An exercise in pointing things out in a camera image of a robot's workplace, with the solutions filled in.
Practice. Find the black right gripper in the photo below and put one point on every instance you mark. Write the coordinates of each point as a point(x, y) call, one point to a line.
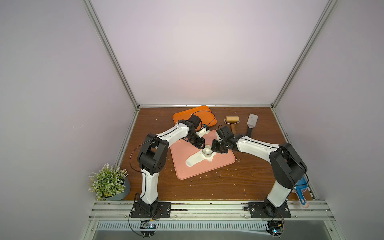
point(219, 145)

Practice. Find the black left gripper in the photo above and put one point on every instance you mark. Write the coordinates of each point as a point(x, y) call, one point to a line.
point(200, 143)

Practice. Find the pink silicone mat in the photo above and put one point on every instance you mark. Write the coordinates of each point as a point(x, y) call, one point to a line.
point(181, 150)

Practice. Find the white dough lump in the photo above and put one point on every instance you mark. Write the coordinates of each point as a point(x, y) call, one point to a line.
point(197, 158)

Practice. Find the wooden rolling pin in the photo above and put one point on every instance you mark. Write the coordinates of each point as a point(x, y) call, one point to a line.
point(232, 121)

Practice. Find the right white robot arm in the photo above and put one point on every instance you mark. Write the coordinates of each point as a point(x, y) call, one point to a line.
point(288, 167)

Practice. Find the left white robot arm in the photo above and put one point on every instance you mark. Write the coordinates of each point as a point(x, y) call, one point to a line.
point(153, 155)

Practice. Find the orange plastic tray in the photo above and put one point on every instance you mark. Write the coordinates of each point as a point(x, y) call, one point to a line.
point(203, 112)

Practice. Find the blue dustpan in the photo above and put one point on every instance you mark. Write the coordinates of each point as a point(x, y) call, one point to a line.
point(299, 189)

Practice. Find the small green potted plant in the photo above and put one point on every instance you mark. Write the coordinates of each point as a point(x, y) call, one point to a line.
point(110, 183)

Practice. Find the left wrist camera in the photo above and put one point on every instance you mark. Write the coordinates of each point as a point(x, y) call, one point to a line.
point(203, 131)

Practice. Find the black handled metal spatula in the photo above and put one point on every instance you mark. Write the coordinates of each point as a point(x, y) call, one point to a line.
point(251, 123)

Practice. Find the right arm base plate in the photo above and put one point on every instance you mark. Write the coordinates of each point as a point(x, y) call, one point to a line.
point(267, 211)

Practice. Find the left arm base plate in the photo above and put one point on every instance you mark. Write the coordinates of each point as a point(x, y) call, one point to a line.
point(156, 210)

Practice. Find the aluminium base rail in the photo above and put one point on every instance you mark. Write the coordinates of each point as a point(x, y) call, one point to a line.
point(202, 215)

